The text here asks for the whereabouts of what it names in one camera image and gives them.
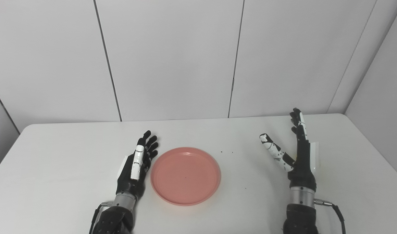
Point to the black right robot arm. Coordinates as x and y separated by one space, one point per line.
300 211

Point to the pink round plate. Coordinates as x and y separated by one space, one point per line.
185 176

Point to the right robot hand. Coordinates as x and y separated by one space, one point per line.
299 156

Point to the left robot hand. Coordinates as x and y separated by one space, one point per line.
136 165

